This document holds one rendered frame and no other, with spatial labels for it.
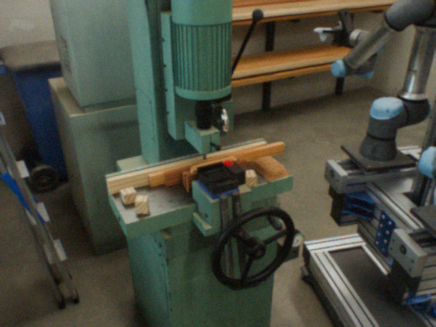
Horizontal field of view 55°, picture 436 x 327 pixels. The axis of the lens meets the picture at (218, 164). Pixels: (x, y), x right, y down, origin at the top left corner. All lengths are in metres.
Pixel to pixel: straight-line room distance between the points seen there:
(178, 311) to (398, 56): 4.10
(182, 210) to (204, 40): 0.51
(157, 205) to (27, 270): 1.42
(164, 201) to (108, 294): 1.09
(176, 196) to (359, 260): 1.18
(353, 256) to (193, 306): 0.98
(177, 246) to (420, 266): 0.77
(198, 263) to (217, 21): 0.78
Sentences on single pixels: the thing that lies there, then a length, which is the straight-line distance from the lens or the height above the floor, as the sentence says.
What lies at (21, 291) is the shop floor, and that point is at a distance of 2.49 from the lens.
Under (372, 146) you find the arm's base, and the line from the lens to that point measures 1.81.
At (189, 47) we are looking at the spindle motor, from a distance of 1.23.
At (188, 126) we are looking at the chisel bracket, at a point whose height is 1.06.
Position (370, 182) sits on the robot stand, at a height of 0.73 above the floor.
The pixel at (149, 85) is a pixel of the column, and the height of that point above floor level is 1.17.
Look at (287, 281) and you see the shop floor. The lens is 2.35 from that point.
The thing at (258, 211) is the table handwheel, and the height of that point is 0.95.
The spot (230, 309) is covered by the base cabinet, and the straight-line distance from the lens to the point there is 1.70.
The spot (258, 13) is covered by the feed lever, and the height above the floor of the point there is 1.44.
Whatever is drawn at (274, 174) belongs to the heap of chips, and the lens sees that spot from 1.44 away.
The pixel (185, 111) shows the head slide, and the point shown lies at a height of 1.10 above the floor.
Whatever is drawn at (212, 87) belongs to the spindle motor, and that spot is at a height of 1.24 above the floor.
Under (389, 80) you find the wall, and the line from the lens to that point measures 5.21.
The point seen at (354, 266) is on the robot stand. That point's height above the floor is 0.21.
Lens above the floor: 1.64
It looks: 29 degrees down
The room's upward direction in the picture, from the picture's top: straight up
